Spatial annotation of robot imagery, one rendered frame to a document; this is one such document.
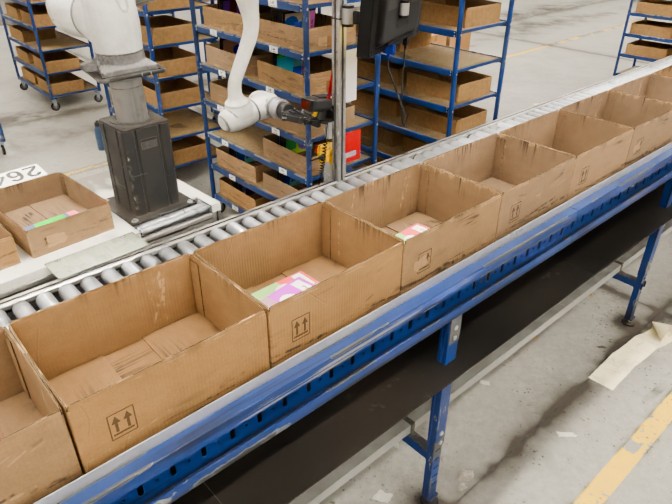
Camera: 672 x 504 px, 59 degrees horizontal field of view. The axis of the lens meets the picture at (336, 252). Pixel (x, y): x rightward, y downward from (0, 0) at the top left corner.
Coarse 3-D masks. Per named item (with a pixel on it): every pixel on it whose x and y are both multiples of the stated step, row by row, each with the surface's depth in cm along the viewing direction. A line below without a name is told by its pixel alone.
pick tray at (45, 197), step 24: (0, 192) 210; (24, 192) 216; (48, 192) 222; (72, 192) 221; (0, 216) 196; (24, 216) 211; (48, 216) 211; (72, 216) 192; (96, 216) 198; (24, 240) 187; (48, 240) 189; (72, 240) 195
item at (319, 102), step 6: (306, 96) 224; (312, 96) 224; (318, 96) 224; (324, 96) 225; (306, 102) 221; (312, 102) 220; (318, 102) 222; (324, 102) 224; (330, 102) 226; (306, 108) 222; (312, 108) 221; (318, 108) 223; (324, 108) 225; (330, 108) 227; (318, 114) 227; (324, 114) 228; (318, 120) 227
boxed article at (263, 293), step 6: (288, 276) 152; (294, 276) 152; (300, 276) 152; (306, 276) 152; (276, 282) 150; (282, 282) 150; (288, 282) 150; (312, 282) 150; (318, 282) 150; (264, 288) 147; (270, 288) 147; (276, 288) 147; (252, 294) 145; (258, 294) 145; (264, 294) 145
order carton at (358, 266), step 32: (288, 224) 151; (320, 224) 159; (352, 224) 150; (224, 256) 141; (256, 256) 148; (288, 256) 156; (320, 256) 163; (352, 256) 154; (384, 256) 135; (256, 288) 151; (320, 288) 124; (352, 288) 131; (384, 288) 140; (288, 320) 121; (320, 320) 128; (352, 320) 136; (288, 352) 125
